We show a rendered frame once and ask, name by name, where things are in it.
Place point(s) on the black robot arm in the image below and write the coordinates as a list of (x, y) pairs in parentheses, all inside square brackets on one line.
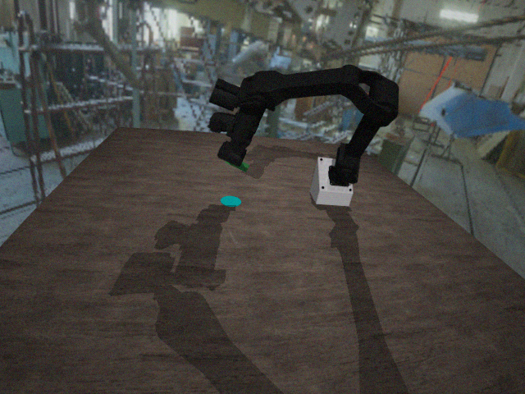
[(267, 89)]

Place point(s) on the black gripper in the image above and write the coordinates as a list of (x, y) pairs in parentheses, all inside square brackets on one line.
[(234, 151)]

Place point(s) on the cyan circle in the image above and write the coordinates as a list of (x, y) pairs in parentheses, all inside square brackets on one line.
[(230, 201)]

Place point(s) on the green post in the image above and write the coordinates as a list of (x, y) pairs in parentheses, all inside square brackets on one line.
[(244, 166)]

